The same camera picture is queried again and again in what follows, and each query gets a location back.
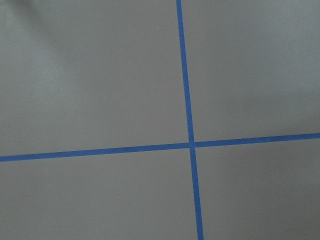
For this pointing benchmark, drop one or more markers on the crossing blue tape strip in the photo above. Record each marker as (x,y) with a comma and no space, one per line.
(159,147)

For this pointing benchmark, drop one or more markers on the long blue tape strip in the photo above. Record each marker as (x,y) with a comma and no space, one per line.
(189,121)

